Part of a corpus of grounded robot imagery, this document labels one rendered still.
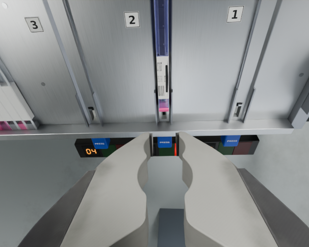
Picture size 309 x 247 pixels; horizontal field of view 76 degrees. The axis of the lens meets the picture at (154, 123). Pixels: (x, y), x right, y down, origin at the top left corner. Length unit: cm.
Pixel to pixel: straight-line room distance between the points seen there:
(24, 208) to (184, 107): 117
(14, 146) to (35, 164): 15
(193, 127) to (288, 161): 95
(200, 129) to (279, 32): 15
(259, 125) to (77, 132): 28
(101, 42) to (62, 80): 8
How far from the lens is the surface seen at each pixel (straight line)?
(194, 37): 25
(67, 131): 34
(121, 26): 25
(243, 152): 42
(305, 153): 126
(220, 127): 31
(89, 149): 40
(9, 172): 136
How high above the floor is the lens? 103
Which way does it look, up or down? 87 degrees down
